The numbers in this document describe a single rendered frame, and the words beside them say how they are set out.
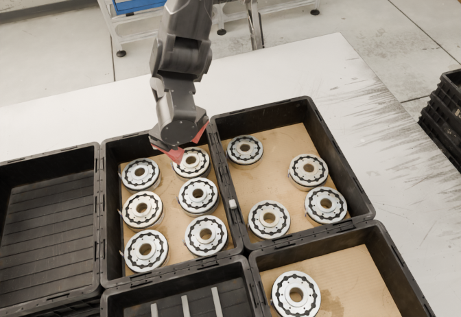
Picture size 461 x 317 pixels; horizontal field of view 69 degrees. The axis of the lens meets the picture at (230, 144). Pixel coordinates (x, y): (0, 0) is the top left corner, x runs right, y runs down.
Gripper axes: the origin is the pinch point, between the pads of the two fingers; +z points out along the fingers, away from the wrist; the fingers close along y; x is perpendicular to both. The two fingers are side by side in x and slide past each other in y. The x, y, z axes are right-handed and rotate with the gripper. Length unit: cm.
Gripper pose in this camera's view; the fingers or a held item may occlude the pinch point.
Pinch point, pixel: (185, 149)
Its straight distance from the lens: 70.9
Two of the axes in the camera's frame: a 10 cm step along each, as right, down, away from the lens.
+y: 5.2, -7.0, 5.0
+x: -8.5, -3.9, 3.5
